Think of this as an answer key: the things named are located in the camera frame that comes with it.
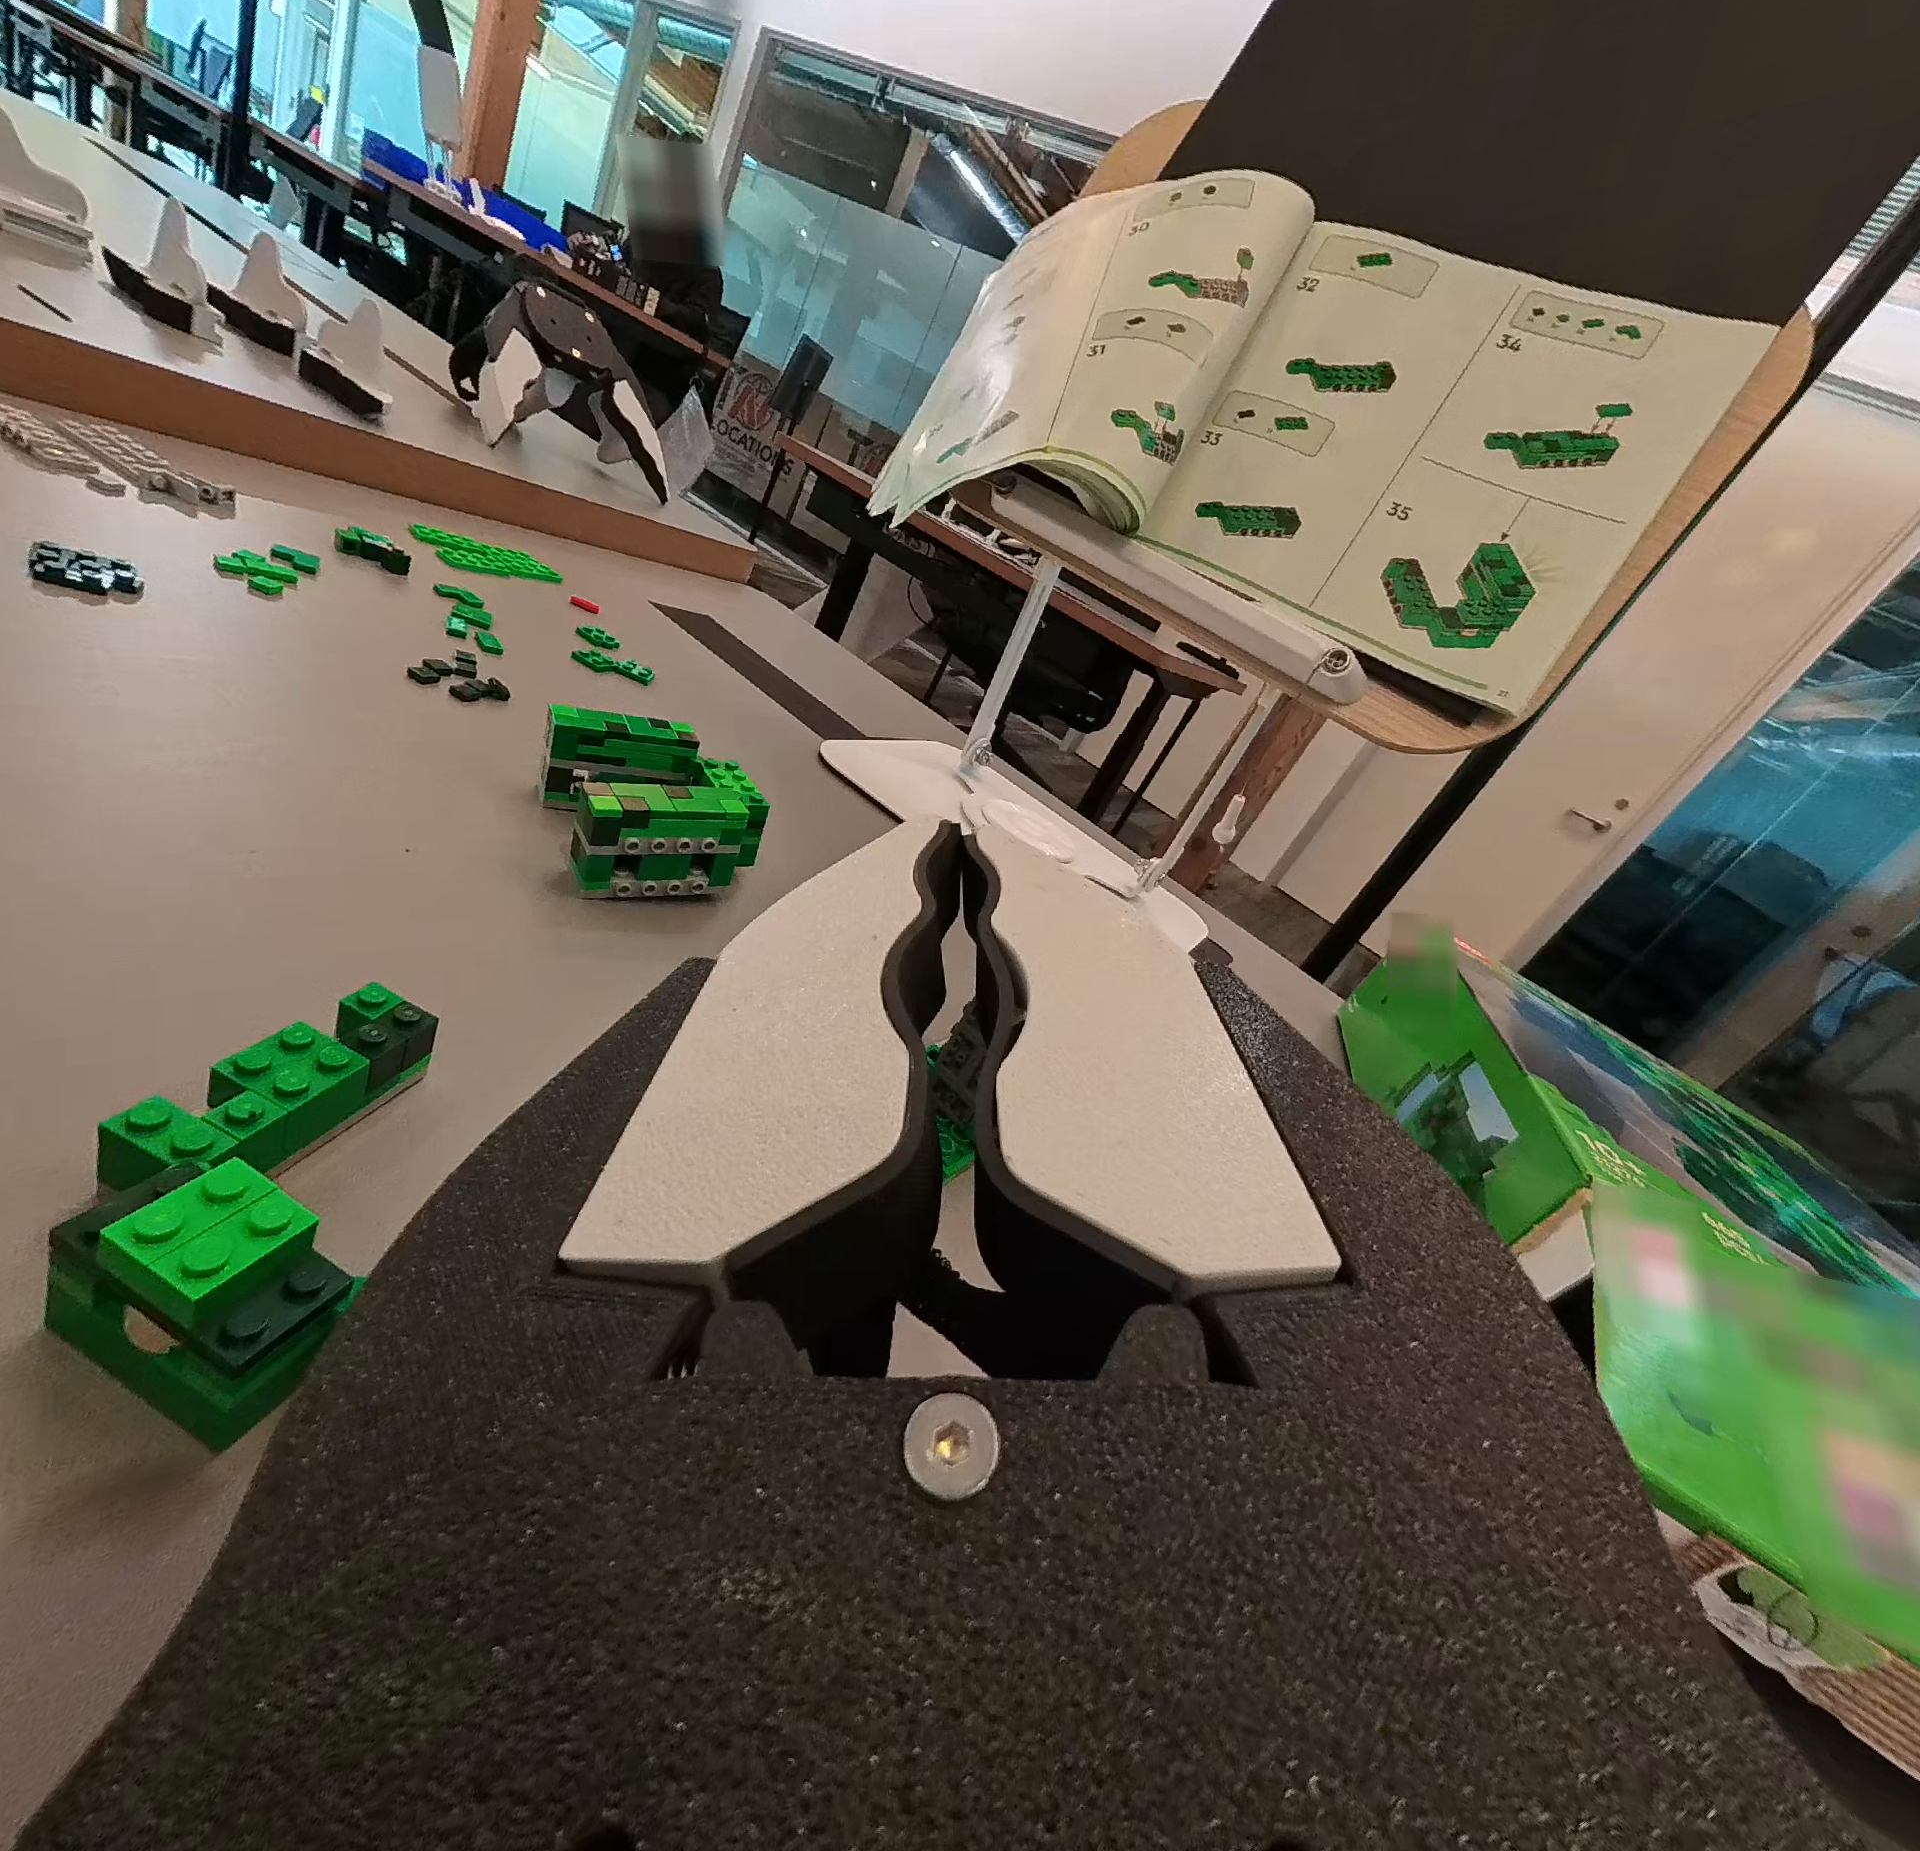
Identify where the wooden pillar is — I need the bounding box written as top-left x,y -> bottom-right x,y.
447,0 -> 562,191
1166,688 -> 1309,896

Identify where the instruction booklet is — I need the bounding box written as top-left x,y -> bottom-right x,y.
869,170 -> 1782,722

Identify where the white stepped block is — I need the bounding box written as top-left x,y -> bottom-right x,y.
0,108 -> 96,272

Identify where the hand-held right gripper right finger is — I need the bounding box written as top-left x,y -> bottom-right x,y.
958,830 -> 1347,1301

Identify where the black office chair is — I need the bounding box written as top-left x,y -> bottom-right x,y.
927,566 -> 1143,744

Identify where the black panel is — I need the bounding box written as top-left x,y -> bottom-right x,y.
1198,0 -> 1920,331

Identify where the grey desk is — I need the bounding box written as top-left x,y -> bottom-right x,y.
0,395 -> 1592,1851

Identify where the row of grey bricks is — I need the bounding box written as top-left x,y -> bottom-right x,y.
0,399 -> 240,513

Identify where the green stepped brick assembly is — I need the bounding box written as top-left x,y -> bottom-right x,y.
42,981 -> 438,1451

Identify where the pile of bright green plates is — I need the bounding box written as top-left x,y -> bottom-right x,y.
408,523 -> 566,585

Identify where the wooden-topped office desk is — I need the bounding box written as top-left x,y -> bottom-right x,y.
773,434 -> 1248,774

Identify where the black tape strip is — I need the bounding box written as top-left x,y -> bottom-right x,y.
649,600 -> 871,741

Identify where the green toy box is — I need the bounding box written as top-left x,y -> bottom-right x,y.
1333,949 -> 1920,1643

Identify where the black and white winged shell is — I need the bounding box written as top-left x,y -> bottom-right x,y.
447,277 -> 672,506

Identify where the grey and green brick assembly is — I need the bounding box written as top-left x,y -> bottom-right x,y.
922,1002 -> 1000,1187

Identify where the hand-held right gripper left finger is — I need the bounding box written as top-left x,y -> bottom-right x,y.
553,815 -> 969,1298

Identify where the printed banner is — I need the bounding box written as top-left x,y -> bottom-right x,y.
700,363 -> 802,492

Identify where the U-shaped green brick assembly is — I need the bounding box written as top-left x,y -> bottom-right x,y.
536,700 -> 773,899

